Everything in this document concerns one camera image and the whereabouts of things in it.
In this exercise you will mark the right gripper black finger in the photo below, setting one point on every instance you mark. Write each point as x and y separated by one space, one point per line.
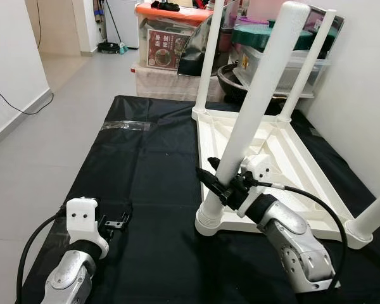
212 180
214 163

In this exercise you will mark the white plastic table top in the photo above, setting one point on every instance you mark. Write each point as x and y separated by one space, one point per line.
291 158

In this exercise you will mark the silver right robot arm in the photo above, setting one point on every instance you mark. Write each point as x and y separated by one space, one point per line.
291 247

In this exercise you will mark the black tablecloth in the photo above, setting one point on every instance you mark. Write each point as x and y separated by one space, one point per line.
145 190

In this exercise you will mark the black wok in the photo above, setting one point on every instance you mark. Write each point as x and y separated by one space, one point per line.
231 82

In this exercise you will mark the clear tape strip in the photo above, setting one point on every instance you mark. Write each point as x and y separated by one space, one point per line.
125 125

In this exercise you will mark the black bag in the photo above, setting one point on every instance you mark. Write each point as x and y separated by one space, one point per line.
193 50

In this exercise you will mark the red printed box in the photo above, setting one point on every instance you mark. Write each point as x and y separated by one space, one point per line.
161 47

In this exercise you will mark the green pot lid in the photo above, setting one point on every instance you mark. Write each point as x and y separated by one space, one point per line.
253 35

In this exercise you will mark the clear plastic storage box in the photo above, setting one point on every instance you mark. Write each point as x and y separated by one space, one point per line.
310 69

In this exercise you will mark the black floor mop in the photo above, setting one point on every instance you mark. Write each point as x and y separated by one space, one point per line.
111 46

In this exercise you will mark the small black cloth bundle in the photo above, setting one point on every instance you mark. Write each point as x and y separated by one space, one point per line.
168 6

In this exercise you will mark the white refrigerator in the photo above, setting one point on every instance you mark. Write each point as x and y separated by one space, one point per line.
123 22

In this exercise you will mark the dark printed carton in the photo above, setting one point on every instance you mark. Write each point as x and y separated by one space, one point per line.
326 22

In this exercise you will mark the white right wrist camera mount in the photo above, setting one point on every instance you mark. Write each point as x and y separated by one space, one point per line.
256 168

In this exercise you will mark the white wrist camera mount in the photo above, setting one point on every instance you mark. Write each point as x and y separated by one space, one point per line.
82 215
256 168

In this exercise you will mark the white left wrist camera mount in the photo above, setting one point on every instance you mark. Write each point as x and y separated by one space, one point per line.
82 215

